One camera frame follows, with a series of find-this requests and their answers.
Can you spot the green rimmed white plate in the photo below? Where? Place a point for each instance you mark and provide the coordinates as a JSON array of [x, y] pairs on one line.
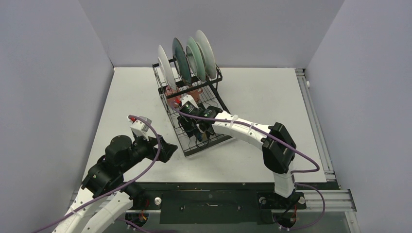
[[166, 68]]

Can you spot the large pink mug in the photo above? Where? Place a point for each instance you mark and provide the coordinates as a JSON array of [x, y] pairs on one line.
[[172, 101]]

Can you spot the aluminium rail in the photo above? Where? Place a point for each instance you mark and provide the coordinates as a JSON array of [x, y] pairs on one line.
[[337, 199]]

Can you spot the blue glazed plate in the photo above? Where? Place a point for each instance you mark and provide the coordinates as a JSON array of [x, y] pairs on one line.
[[181, 62]]

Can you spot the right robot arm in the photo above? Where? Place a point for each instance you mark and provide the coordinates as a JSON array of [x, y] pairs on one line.
[[275, 142]]

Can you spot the small pink mug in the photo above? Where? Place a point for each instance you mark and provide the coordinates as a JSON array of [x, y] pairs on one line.
[[196, 94]]

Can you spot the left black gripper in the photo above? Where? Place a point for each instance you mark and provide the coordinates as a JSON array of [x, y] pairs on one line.
[[167, 149]]

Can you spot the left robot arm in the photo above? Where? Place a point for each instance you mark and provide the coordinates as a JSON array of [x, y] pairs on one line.
[[103, 195]]

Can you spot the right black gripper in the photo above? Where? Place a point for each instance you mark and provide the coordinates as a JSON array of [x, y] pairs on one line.
[[192, 123]]

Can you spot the light teal flower plate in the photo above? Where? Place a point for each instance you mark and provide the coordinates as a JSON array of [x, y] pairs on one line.
[[195, 59]]

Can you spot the black base panel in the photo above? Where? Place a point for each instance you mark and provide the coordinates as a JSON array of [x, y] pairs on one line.
[[215, 203]]

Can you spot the red and blue plate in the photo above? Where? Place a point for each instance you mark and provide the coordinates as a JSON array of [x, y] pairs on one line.
[[209, 58]]

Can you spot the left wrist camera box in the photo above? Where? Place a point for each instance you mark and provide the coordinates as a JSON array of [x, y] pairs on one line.
[[138, 128]]

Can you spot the black wire dish rack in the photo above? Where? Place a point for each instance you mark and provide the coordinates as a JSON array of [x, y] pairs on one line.
[[204, 96]]

